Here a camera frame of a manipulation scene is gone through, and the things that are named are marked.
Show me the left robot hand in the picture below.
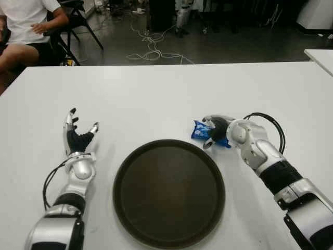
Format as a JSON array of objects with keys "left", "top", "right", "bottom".
[{"left": 62, "top": 107, "right": 100, "bottom": 157}]

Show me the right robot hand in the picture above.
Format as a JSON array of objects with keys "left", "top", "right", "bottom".
[{"left": 202, "top": 114, "right": 236, "bottom": 151}]

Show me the blue Oreo cookie pack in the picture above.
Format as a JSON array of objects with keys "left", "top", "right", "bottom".
[{"left": 191, "top": 119, "right": 232, "bottom": 149}]

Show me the round dark brown tray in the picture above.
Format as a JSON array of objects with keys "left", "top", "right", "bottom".
[{"left": 112, "top": 139, "right": 226, "bottom": 249}]

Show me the black chair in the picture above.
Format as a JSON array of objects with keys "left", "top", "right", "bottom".
[{"left": 43, "top": 0, "right": 104, "bottom": 66}]

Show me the silver humanoid robot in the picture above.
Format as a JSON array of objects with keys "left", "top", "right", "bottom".
[{"left": 174, "top": 0, "right": 193, "bottom": 36}]

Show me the white side table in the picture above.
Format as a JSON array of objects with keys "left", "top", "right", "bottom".
[{"left": 303, "top": 48, "right": 333, "bottom": 79}]

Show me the black cabinet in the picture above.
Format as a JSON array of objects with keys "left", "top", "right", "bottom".
[{"left": 149, "top": 0, "right": 175, "bottom": 32}]

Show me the seated person in white shirt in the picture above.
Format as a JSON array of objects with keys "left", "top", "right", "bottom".
[{"left": 0, "top": 0, "right": 70, "bottom": 94}]

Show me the white cabinet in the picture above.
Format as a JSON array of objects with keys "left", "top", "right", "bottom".
[{"left": 296, "top": 0, "right": 333, "bottom": 33}]

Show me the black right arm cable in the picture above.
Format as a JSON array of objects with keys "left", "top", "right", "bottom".
[{"left": 243, "top": 112, "right": 286, "bottom": 154}]

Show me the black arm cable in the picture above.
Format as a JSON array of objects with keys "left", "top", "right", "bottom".
[
  {"left": 243, "top": 112, "right": 286, "bottom": 154},
  {"left": 42, "top": 157, "right": 72, "bottom": 210}
]

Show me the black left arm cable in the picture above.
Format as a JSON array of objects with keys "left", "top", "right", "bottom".
[{"left": 42, "top": 157, "right": 72, "bottom": 210}]

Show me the white floor cable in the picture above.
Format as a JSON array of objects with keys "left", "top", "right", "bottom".
[{"left": 126, "top": 18, "right": 196, "bottom": 65}]

